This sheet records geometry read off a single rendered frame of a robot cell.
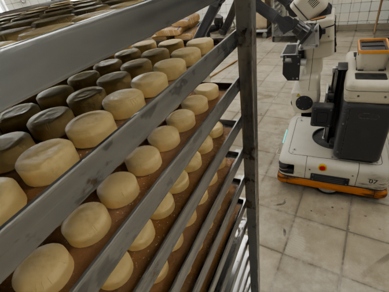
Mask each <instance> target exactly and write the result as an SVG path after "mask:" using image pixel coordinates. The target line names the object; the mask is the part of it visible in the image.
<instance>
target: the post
mask: <svg viewBox="0 0 389 292"><path fill-rule="evenodd" d="M234 3H235V14H236V34H237V55H238V75H239V86H240V107H241V127H242V138H243V158H244V178H245V199H246V210H247V230H248V251H249V271H250V282H251V292H260V256H259V180H258V103H257V64H256V0H234Z"/></svg>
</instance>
